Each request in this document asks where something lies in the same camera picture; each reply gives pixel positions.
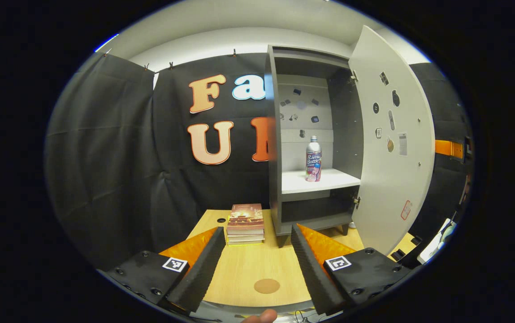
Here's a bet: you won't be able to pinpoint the round brown coaster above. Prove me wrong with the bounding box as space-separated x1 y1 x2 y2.
254 279 281 294

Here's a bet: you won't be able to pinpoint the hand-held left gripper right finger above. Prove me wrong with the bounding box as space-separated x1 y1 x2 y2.
291 223 412 316

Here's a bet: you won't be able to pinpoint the red cover book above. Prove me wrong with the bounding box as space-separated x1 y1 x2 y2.
226 204 265 236

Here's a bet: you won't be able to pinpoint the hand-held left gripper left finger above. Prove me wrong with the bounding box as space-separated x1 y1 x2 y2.
97 227 226 314

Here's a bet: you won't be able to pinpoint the grey cabinet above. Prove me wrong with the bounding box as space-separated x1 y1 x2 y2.
264 45 365 247

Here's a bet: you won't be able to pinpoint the black backdrop cloth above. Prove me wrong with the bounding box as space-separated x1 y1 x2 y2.
44 52 473 272

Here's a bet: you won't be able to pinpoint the white cabinet door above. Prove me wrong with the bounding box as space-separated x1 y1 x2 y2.
348 25 436 255

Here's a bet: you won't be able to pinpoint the black cable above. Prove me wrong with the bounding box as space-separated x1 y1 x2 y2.
293 310 325 323

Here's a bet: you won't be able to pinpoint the ceiling light strip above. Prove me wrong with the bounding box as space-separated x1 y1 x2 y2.
94 34 119 52

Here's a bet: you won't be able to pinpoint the silver bottle with pink label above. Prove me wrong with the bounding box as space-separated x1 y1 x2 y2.
305 135 323 182

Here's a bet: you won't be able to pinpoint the white cabinet shelf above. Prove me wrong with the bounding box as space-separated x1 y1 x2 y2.
281 168 361 194

